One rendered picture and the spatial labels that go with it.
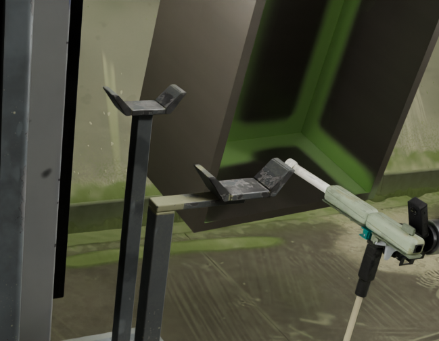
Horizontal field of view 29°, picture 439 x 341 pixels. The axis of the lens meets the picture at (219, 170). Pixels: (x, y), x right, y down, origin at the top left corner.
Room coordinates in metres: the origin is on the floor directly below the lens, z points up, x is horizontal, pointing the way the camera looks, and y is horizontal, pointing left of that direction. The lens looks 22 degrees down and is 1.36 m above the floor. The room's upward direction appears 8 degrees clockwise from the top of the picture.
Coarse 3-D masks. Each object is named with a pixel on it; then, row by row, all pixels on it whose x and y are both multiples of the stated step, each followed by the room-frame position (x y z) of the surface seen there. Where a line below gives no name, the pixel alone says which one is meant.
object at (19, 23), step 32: (0, 0) 0.60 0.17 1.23; (32, 0) 0.60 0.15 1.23; (0, 32) 0.60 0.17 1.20; (0, 64) 0.60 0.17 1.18; (0, 96) 0.60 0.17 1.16; (0, 128) 0.60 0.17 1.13; (0, 160) 0.59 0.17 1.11; (0, 192) 0.59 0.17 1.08; (0, 224) 0.59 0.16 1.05; (0, 256) 0.59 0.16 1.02; (0, 288) 0.59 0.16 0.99; (0, 320) 0.59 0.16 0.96
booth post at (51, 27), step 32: (64, 0) 1.13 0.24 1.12; (32, 32) 1.11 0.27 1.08; (64, 32) 1.13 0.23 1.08; (32, 64) 1.11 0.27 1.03; (64, 64) 1.14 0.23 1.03; (32, 96) 1.11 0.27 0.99; (64, 96) 1.14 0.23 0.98; (32, 128) 1.11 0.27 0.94; (32, 160) 1.12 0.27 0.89; (32, 192) 1.12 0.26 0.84; (32, 224) 1.12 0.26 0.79; (32, 256) 1.12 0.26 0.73; (32, 288) 1.12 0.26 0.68; (32, 320) 1.12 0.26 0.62
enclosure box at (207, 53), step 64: (192, 0) 1.92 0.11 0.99; (256, 0) 1.73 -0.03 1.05; (320, 0) 2.34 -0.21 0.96; (384, 0) 2.27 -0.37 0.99; (192, 64) 1.90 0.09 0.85; (256, 64) 2.27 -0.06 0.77; (320, 64) 2.42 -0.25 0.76; (384, 64) 2.23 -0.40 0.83; (192, 128) 1.87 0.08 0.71; (256, 128) 2.35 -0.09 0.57; (320, 128) 2.40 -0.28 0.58; (384, 128) 2.20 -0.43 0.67; (192, 192) 1.85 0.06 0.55; (320, 192) 2.15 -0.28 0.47
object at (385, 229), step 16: (288, 160) 2.13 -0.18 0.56; (304, 176) 2.06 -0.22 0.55; (336, 192) 1.95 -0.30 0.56; (336, 208) 1.94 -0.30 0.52; (352, 208) 1.90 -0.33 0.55; (368, 208) 1.88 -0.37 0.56; (368, 224) 1.85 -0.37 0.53; (384, 224) 1.81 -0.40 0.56; (368, 240) 1.84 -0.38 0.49; (384, 240) 1.80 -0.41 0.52; (400, 240) 1.76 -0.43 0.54; (416, 240) 1.75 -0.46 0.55; (368, 256) 1.83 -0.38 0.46; (416, 256) 1.75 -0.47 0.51; (368, 272) 1.82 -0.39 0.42; (368, 288) 1.83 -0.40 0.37
